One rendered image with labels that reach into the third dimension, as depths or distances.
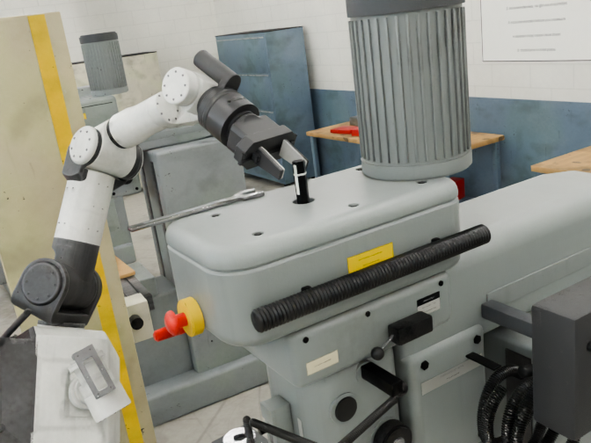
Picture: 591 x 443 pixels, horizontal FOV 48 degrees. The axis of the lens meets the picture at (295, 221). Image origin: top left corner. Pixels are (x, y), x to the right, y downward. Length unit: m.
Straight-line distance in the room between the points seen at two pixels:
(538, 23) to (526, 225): 4.80
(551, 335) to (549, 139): 5.12
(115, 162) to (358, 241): 0.56
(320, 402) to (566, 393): 0.38
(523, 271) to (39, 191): 1.91
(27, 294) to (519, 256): 0.93
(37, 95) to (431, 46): 1.84
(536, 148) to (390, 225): 5.22
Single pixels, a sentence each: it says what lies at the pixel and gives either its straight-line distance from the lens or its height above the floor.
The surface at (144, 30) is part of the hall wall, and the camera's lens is 10.52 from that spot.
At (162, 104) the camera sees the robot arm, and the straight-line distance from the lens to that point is 1.27.
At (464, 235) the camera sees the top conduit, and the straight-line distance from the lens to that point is 1.12.
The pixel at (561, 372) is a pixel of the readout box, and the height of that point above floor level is 1.63.
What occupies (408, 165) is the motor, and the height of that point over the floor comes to 1.92.
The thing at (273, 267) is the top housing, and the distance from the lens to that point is 0.93.
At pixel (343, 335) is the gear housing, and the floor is 1.70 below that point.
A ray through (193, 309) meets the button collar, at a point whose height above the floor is 1.78.
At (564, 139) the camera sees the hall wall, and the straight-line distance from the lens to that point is 6.04.
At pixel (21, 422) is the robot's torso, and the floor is 1.59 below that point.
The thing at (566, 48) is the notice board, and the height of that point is 1.63.
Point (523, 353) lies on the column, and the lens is 1.38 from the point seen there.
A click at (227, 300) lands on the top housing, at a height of 1.81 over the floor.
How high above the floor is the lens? 2.19
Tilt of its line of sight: 18 degrees down
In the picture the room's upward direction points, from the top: 8 degrees counter-clockwise
